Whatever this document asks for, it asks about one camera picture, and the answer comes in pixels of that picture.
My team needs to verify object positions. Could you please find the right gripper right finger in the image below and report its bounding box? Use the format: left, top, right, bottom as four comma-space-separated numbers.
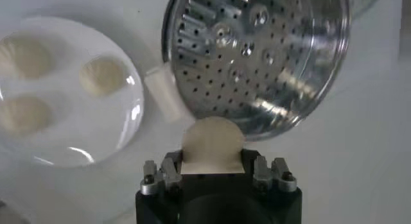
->
240, 148, 298, 193

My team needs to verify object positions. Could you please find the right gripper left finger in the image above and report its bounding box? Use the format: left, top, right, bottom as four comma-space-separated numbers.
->
140, 150, 184, 196

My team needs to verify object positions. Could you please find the white steamed baozi bun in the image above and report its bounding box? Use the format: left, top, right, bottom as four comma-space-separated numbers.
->
0, 95, 54, 136
180, 116, 247, 175
0, 32, 54, 82
78, 55, 128, 98

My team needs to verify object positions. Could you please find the stainless steel steamer pot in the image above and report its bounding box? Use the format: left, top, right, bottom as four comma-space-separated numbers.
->
143, 0, 195, 123

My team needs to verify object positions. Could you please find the stainless steel steamer basket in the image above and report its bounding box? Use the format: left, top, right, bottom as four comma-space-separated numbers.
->
161, 0, 351, 142

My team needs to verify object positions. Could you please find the white ceramic plate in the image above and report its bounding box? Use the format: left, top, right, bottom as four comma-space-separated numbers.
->
0, 15, 145, 168

